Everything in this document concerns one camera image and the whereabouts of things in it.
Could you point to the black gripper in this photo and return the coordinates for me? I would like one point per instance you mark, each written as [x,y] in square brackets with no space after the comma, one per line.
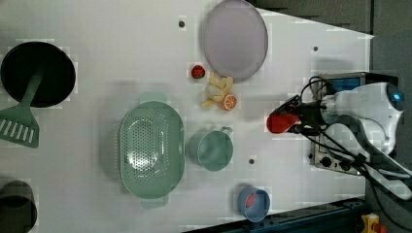
[311,120]

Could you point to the red plush ketchup bottle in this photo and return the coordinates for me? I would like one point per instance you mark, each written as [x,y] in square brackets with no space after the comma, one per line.
[282,119]

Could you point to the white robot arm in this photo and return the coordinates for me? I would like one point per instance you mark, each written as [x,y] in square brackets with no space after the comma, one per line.
[356,127]

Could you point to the toy orange slice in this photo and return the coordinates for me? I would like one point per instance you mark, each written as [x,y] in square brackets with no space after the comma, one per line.
[229,102]

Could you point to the toy banana bunch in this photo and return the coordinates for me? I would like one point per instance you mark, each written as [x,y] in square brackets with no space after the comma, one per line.
[216,90]

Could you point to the green measuring cup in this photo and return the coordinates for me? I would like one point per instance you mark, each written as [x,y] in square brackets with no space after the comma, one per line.
[211,150]

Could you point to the red toy fruit in cup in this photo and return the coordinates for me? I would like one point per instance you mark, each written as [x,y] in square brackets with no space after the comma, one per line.
[250,200]

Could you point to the grey round plate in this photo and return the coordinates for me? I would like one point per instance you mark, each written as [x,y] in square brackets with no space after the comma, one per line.
[234,39]

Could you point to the blue cup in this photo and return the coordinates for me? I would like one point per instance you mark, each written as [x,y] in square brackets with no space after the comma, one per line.
[260,208]

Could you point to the toy strawberry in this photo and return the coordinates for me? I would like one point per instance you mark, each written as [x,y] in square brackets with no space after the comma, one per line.
[198,72]

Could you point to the yellow emergency button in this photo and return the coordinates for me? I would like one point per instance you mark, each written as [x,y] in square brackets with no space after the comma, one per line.
[372,224]

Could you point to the green perforated colander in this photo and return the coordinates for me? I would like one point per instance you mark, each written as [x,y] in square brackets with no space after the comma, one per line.
[152,150]

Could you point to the green spatula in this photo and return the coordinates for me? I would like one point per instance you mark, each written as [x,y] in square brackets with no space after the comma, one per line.
[18,125]

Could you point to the black pan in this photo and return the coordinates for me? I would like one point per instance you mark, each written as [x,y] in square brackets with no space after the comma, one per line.
[22,61]

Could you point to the dark grey cup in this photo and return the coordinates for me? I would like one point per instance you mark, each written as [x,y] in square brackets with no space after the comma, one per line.
[18,211]

